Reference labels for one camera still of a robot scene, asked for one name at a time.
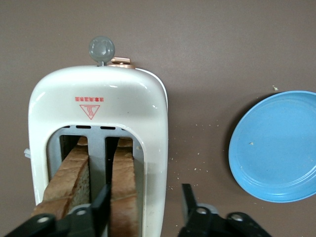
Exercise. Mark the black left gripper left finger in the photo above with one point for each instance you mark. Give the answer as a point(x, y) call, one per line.
point(101, 205)

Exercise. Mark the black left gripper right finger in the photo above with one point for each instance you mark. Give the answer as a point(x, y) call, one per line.
point(190, 205)

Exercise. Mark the brown bread slice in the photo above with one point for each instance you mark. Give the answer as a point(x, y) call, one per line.
point(123, 177)
point(71, 172)

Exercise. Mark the blue plate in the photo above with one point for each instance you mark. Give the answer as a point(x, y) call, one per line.
point(274, 148)

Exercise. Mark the white two-slot toaster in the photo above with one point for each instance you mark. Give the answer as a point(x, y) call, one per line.
point(98, 86)

